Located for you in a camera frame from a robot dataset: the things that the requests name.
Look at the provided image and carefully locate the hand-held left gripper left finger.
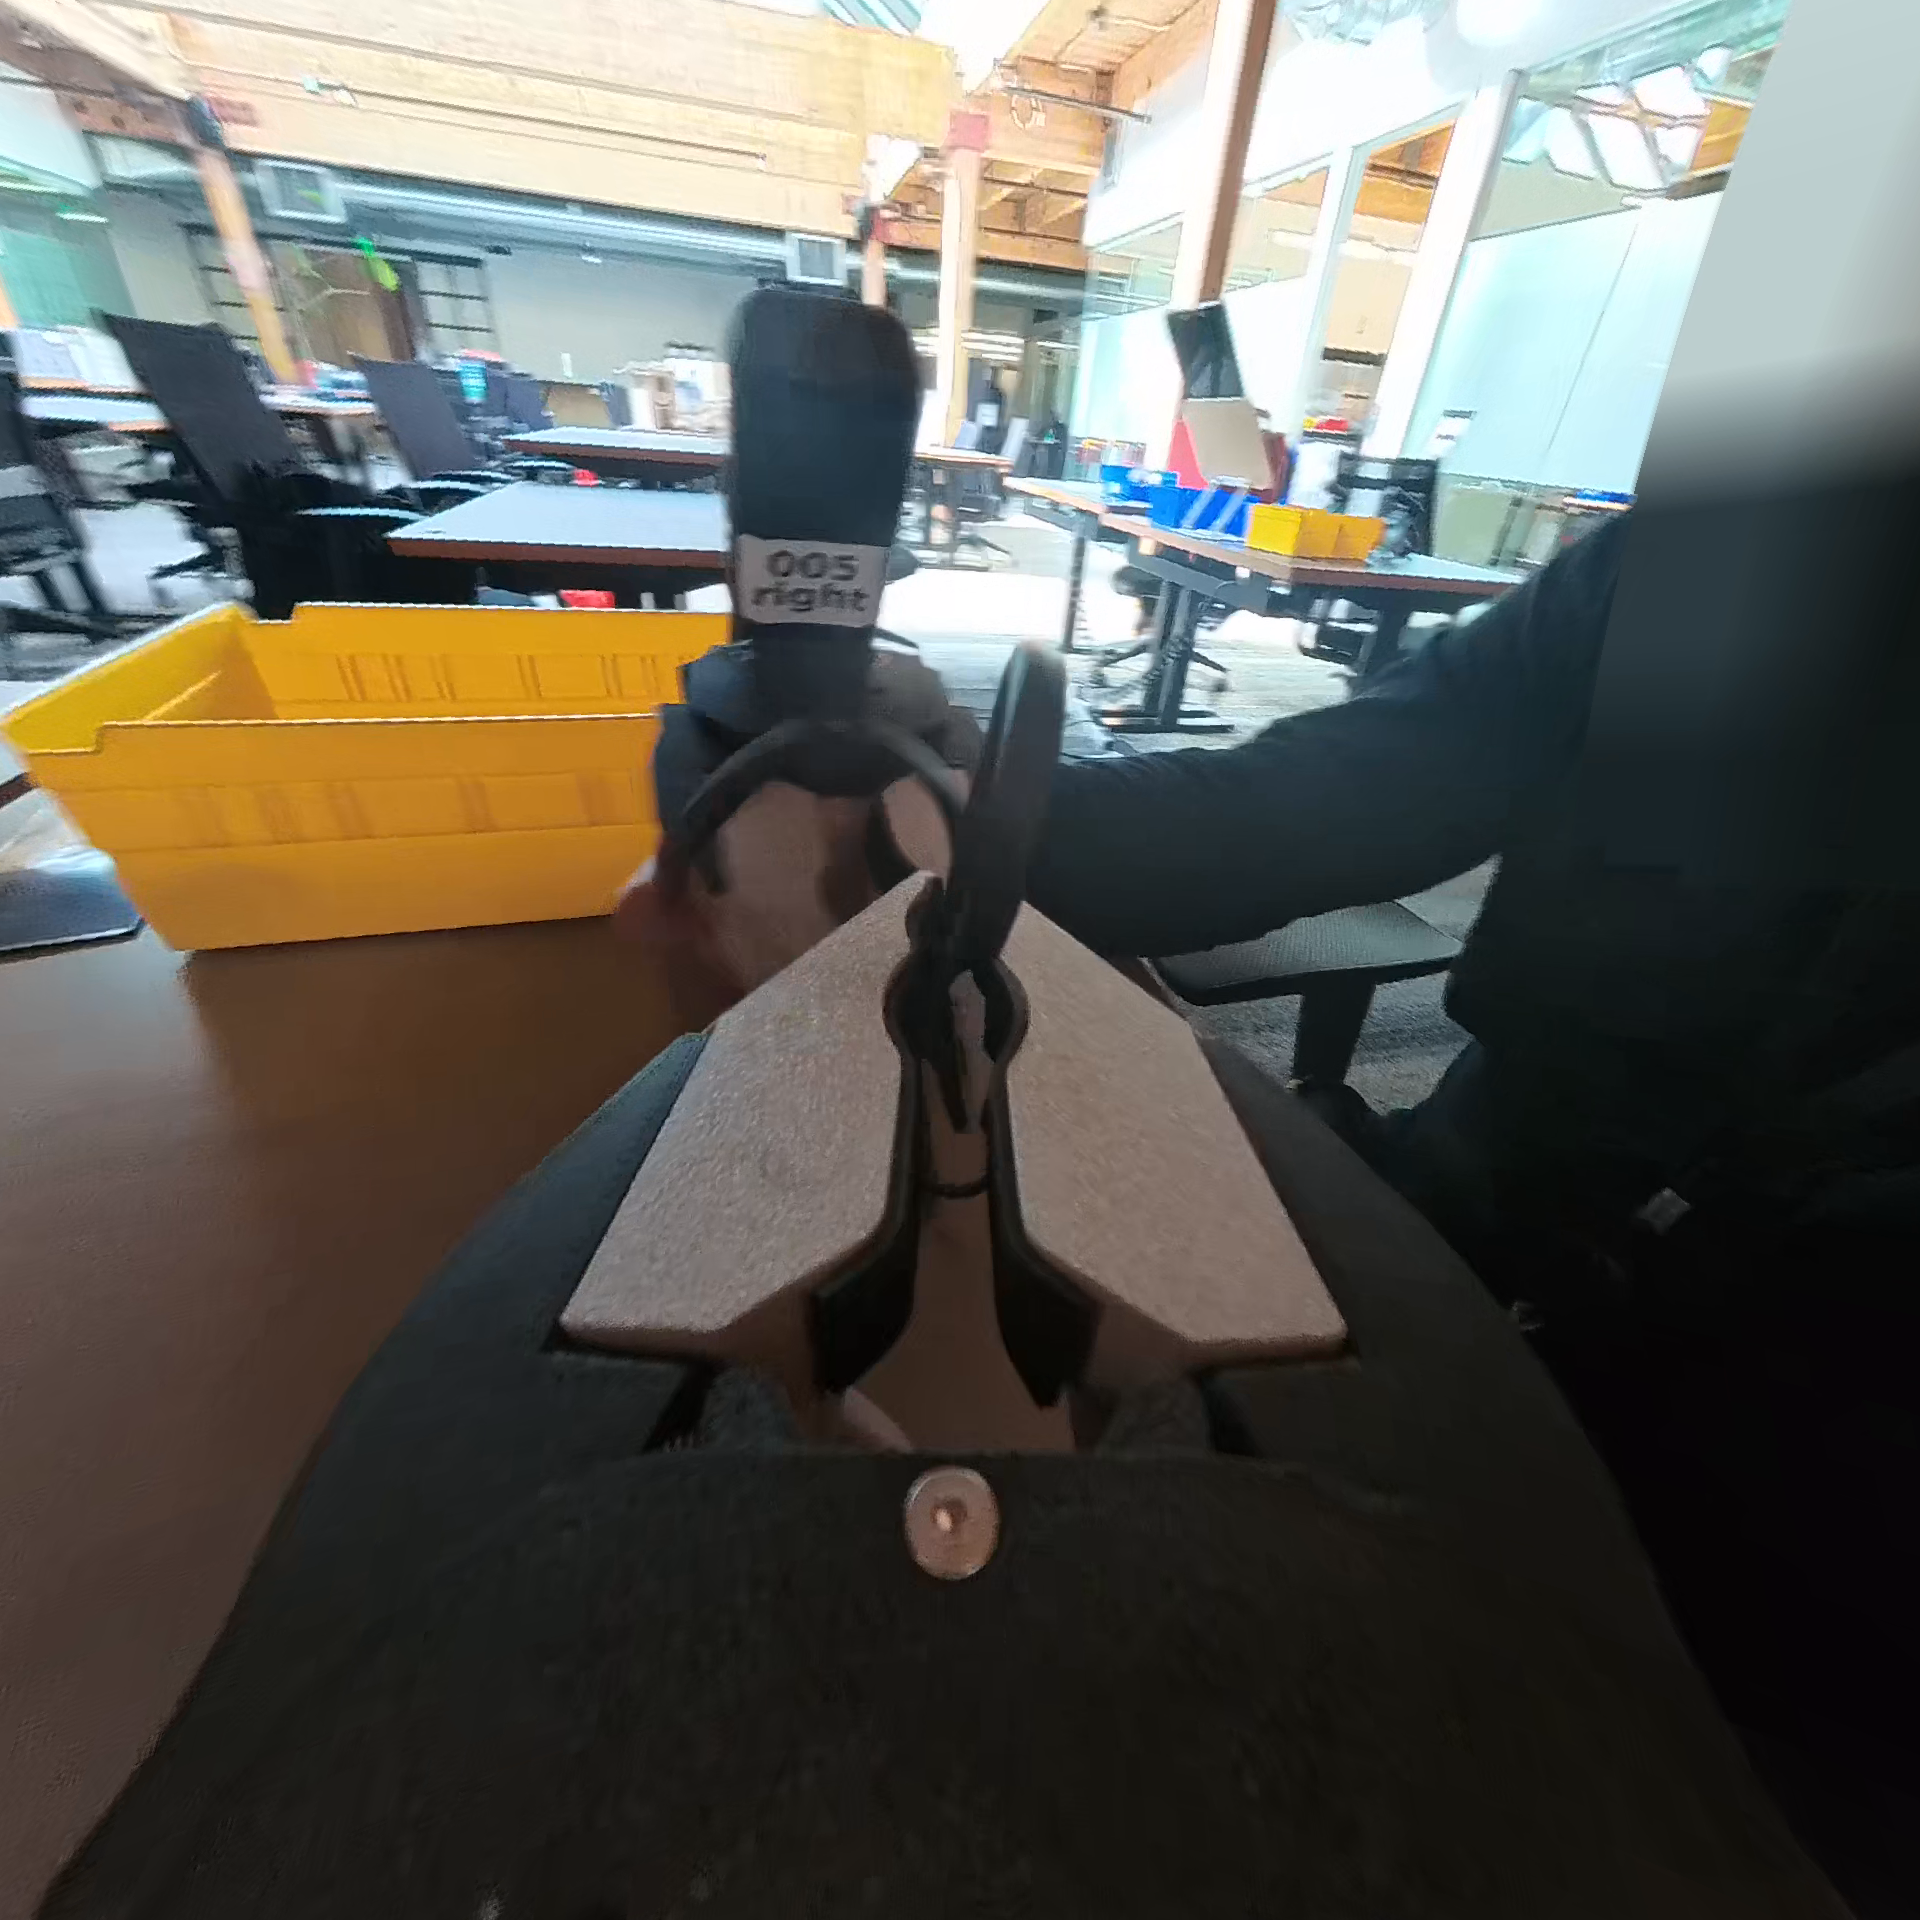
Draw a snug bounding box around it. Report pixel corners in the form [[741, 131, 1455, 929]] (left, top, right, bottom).
[[559, 874, 940, 1397]]

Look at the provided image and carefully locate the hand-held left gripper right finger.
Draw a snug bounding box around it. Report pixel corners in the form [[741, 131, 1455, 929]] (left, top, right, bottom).
[[983, 901, 1348, 1404]]

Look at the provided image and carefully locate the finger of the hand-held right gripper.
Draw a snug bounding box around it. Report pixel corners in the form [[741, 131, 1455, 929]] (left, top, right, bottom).
[[878, 780, 975, 904], [697, 780, 904, 1029]]

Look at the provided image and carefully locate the black looped cable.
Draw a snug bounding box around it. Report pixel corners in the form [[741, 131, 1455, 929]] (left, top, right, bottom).
[[661, 642, 1069, 1202]]

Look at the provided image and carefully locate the yellow plastic bin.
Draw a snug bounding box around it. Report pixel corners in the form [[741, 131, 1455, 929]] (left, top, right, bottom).
[[0, 600, 735, 953]]

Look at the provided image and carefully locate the person's right hand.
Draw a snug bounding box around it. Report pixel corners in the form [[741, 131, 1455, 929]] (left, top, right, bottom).
[[615, 861, 722, 1021]]

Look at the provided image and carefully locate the dark top office table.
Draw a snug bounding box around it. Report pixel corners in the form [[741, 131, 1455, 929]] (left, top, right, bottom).
[[386, 481, 741, 605], [502, 423, 735, 484]]

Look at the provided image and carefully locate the black mesh chair seat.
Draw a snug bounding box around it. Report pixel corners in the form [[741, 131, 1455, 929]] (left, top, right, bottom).
[[1152, 897, 1469, 1089]]

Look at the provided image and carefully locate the small blue parts bin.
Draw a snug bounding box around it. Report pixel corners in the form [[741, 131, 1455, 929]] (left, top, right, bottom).
[[1098, 463, 1249, 538]]

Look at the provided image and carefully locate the long wooden office table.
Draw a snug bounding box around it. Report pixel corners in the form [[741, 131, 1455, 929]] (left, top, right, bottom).
[[1000, 471, 1528, 736]]

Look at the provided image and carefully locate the small yellow parts bin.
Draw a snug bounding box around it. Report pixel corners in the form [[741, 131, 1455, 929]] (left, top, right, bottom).
[[1246, 503, 1389, 560]]

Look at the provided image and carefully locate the group of black office chairs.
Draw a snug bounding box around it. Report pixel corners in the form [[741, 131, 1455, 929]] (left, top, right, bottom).
[[0, 307, 601, 619]]

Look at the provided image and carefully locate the black flat pad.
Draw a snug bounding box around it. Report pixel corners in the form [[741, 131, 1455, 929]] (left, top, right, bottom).
[[0, 867, 146, 957]]

